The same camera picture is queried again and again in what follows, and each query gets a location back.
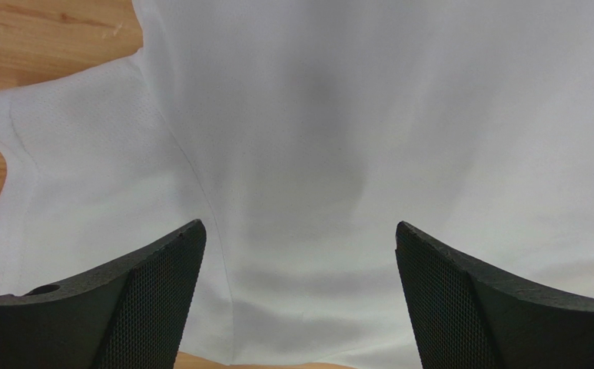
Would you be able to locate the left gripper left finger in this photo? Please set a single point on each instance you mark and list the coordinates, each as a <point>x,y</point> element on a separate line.
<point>127,313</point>

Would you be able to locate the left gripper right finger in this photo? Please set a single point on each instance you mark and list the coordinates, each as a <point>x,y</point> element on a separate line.
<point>466,313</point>

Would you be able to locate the white t shirt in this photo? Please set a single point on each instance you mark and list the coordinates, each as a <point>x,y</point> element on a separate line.
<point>301,133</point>

